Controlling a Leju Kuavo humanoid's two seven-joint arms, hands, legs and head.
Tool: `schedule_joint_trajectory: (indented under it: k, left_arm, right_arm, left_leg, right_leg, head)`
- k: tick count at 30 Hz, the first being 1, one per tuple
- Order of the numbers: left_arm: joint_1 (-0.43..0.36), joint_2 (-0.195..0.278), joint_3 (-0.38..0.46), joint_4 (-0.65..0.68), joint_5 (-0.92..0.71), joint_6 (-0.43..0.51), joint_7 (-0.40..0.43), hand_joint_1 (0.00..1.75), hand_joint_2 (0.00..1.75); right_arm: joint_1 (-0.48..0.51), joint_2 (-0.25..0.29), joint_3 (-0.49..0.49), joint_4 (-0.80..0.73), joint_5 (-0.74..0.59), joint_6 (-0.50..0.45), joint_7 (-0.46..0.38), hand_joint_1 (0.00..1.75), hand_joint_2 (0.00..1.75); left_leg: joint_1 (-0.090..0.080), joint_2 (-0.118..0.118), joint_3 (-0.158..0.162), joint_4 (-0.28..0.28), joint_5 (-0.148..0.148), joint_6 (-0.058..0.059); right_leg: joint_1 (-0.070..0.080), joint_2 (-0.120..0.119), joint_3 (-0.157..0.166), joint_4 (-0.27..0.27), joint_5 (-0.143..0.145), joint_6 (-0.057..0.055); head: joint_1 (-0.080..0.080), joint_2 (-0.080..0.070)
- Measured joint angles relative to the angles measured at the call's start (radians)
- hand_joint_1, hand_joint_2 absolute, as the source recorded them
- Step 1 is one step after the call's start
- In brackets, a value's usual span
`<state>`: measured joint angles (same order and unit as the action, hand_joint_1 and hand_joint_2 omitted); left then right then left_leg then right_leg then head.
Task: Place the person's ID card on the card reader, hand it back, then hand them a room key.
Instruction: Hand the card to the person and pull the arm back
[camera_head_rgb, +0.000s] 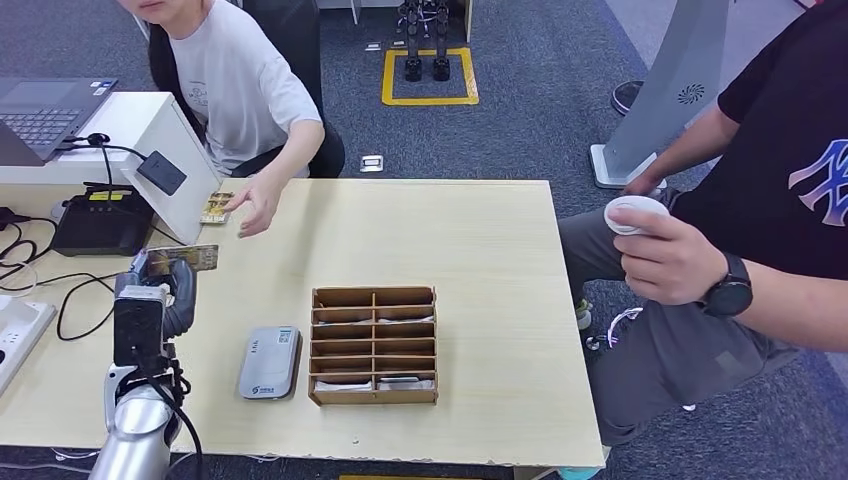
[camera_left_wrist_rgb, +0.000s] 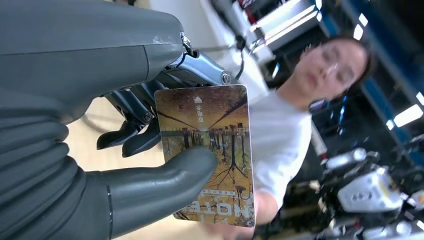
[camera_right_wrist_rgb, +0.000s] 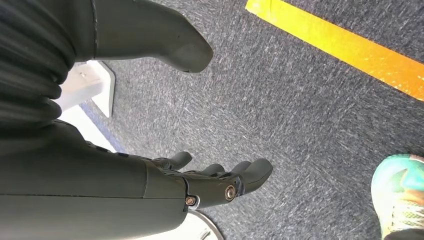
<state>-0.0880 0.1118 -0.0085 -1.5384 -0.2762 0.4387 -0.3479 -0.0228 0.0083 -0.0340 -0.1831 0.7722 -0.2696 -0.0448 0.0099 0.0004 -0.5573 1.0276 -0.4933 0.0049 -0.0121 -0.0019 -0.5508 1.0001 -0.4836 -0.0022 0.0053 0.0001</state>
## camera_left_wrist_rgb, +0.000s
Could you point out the white grey robot machine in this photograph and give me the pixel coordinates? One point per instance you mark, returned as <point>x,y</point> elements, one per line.
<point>367,195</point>

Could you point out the ceiling light panel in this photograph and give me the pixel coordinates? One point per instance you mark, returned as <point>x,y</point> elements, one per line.
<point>407,115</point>
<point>359,30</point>

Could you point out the gold hotel key card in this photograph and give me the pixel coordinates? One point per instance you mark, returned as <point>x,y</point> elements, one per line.
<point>205,116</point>

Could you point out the person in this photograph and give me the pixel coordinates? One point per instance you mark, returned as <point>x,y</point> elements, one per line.
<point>281,142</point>

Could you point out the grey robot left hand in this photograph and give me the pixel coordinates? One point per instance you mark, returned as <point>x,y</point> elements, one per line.
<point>82,49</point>

